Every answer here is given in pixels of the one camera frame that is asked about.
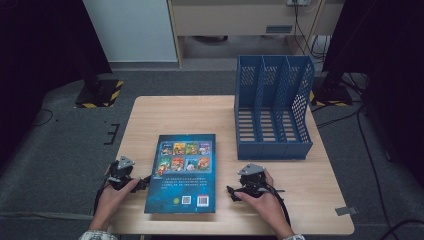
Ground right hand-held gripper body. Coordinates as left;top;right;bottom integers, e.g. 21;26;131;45
237;163;272;198

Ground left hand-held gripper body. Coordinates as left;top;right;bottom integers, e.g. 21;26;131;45
106;155;136;192

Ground blue file rack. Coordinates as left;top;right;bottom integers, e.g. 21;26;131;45
234;54;316;161

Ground blue book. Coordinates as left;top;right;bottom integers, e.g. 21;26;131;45
143;133;217;214

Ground person's left hand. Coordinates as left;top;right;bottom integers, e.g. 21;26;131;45
96;178;141;218

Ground person's right hand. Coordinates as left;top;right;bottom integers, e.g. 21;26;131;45
234;169;288;225

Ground black stand with striped base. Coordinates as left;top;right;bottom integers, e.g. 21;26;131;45
73;63;125;109
309;71;354;108

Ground white panel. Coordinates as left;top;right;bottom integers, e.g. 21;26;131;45
82;0;178;63

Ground beige desk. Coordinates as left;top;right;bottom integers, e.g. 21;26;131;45
166;0;346;69

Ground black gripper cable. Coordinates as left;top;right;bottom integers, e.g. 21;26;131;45
93;181;112;215
265;183;292;228

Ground long black floor cable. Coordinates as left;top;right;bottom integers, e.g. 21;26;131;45
355;106;393;240

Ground black hanging cables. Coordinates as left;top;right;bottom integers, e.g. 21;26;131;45
293;3;331;64

